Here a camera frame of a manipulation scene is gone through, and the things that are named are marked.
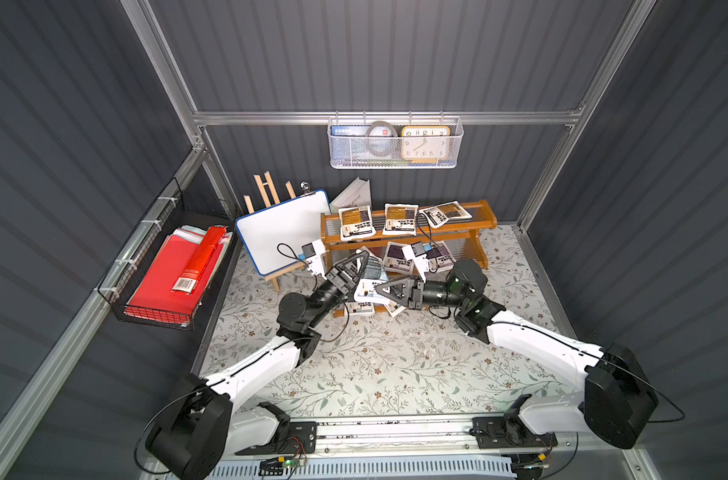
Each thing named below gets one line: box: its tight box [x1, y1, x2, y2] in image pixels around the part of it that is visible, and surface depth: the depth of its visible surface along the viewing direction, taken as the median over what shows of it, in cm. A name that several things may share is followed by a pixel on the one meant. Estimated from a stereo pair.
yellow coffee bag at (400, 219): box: [382, 203, 419, 236], surface depth 82 cm
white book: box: [329, 176, 372, 214], surface depth 98 cm
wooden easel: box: [243, 171, 307, 292], surface depth 90 cm
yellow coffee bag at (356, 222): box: [338, 205, 376, 241], surface depth 81 cm
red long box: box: [172, 226, 226, 294], surface depth 74 cm
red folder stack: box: [124, 225, 233, 326], surface depth 72 cm
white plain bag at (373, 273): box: [354, 246, 390, 305], surface depth 66 cm
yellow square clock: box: [401, 125, 451, 163], surface depth 91 cm
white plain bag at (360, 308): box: [346, 301, 375, 315], surface depth 95 cm
